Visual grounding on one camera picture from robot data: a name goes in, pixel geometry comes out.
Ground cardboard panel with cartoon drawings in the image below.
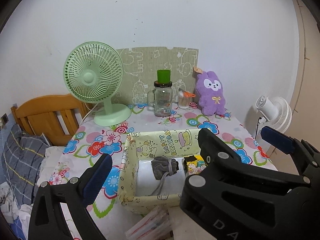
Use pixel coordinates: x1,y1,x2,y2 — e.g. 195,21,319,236
111,47,199,105

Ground glass mason jar mug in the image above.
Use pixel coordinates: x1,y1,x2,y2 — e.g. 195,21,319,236
147,81,172,117

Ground wall power outlet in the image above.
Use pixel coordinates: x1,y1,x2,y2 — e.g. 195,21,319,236
1,114,9,127

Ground crumpled clothes pile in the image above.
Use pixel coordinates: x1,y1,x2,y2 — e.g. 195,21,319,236
1,182,33,239

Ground clear plastic bag red stripes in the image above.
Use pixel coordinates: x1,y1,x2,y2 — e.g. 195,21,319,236
125,206,172,240

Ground white floor fan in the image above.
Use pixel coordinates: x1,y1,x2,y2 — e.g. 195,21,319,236
255,95,292,138

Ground green desk fan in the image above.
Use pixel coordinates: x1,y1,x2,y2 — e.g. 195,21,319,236
63,41,131,126

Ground green plastic cup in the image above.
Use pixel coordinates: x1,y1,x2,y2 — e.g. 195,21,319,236
157,69,171,84

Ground purple plush bunny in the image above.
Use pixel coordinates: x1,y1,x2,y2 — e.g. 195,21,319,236
194,66,226,116

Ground yellow cartoon fabric storage box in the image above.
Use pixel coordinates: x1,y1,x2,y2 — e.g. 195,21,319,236
118,129,200,214

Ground floral tablecloth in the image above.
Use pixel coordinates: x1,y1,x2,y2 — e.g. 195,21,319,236
40,105,274,239

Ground cotton swab jar orange lid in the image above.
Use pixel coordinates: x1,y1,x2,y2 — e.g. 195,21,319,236
178,89,196,109

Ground grey plaid pillow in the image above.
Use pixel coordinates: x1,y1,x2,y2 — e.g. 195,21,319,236
1,124,51,207

